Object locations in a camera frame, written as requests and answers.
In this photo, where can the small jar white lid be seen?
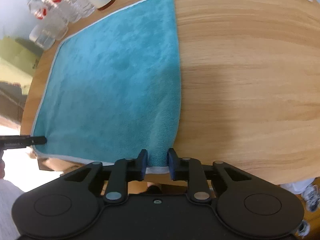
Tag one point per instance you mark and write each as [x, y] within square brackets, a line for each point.
[41, 38]

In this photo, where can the teal microfiber towel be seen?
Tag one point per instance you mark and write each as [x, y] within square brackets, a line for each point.
[114, 88]

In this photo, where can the yellow-green paper bag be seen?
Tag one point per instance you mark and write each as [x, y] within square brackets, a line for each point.
[18, 64]

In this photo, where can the white sneaker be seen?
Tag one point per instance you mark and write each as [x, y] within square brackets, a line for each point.
[311, 198]

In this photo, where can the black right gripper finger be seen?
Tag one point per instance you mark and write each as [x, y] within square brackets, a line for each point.
[136, 168]
[178, 167]
[20, 141]

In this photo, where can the clear water bottle red label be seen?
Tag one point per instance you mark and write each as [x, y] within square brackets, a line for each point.
[49, 17]

